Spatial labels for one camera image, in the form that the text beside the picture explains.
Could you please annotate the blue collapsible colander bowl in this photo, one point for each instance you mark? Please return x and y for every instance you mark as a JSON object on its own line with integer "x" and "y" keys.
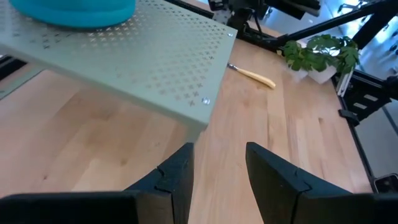
{"x": 74, "y": 12}

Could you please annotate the black table clamp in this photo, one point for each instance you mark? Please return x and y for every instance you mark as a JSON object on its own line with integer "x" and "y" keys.
{"x": 349, "y": 116}

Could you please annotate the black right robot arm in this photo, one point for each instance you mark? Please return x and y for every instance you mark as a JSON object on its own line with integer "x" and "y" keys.
{"x": 242, "y": 11}

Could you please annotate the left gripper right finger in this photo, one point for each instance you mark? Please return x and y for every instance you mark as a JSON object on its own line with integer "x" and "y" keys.
{"x": 280, "y": 193}

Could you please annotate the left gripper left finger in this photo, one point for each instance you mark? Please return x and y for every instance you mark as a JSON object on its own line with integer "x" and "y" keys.
{"x": 168, "y": 193}

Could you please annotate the white plant pot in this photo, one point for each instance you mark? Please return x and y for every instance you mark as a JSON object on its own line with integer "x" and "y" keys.
{"x": 321, "y": 74}

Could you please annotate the green artificial plant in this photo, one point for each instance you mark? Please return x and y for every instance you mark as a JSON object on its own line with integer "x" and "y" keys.
{"x": 320, "y": 54}

